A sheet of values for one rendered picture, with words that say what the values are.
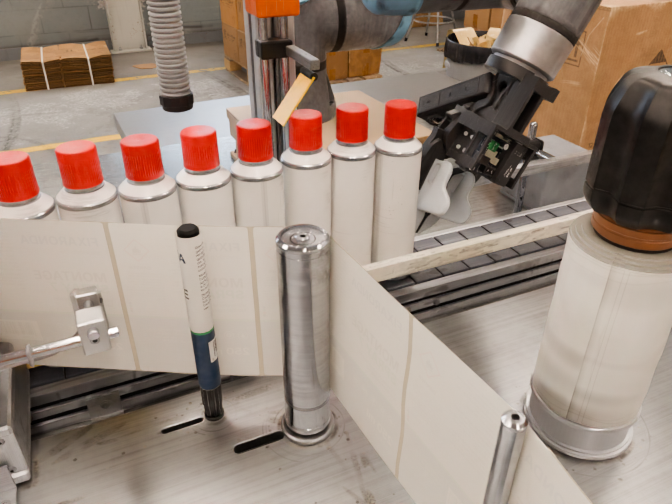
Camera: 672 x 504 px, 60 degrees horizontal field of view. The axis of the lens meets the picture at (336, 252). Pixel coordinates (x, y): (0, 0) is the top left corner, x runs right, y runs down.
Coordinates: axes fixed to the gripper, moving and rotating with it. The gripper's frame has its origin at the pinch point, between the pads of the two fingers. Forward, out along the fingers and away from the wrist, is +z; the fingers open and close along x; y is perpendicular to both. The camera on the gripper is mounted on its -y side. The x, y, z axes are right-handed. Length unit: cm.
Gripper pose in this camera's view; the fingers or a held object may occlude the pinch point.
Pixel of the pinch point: (416, 220)
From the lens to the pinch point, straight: 71.2
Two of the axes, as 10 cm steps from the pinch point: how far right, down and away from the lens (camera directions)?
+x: 7.8, 2.4, 5.7
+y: 4.2, 4.8, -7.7
